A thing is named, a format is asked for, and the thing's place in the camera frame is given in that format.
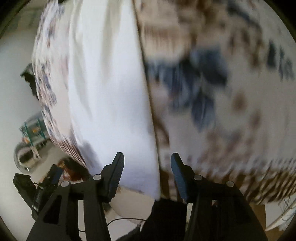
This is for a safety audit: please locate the teal storage rack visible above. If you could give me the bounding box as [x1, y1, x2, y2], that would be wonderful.
[20, 111, 50, 147]

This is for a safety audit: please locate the floral bed blanket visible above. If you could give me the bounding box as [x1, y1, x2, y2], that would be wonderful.
[32, 1, 295, 204]

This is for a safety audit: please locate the black clothes pile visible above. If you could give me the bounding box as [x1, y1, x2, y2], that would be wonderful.
[20, 63, 38, 100]

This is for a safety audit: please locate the white t-shirt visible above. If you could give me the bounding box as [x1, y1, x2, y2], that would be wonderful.
[68, 1, 161, 199]

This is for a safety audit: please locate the red shopping bag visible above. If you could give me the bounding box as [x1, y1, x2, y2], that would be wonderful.
[57, 157, 90, 182]

